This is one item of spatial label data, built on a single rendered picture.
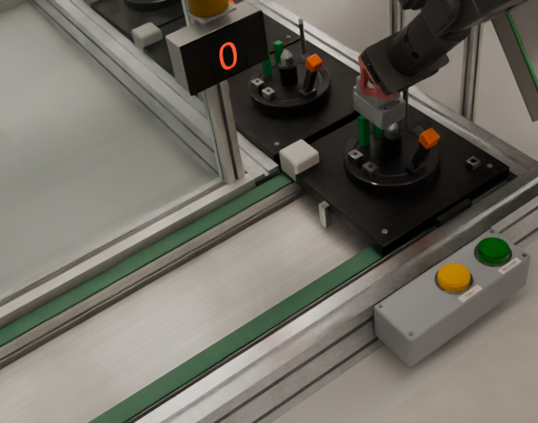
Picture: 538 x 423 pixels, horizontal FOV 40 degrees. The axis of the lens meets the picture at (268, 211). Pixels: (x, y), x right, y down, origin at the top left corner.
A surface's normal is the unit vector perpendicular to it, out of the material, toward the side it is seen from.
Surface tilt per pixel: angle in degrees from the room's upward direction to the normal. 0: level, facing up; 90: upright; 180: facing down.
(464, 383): 0
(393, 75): 40
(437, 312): 0
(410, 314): 0
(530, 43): 45
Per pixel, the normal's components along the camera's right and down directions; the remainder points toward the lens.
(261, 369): -0.11, -0.71
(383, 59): 0.28, -0.21
